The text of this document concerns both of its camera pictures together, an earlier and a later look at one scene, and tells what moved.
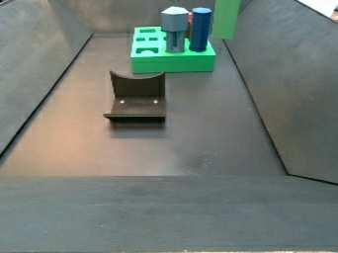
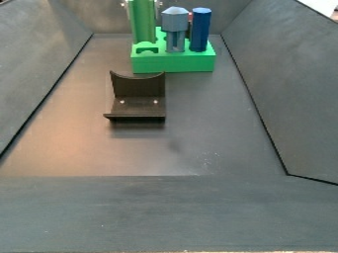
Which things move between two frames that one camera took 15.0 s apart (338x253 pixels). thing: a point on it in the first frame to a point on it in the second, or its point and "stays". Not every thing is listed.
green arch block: x=225 y=19 to x=143 y=16
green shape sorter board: x=151 y=59 stays
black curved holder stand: x=139 y=99 stays
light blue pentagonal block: x=174 y=24 stays
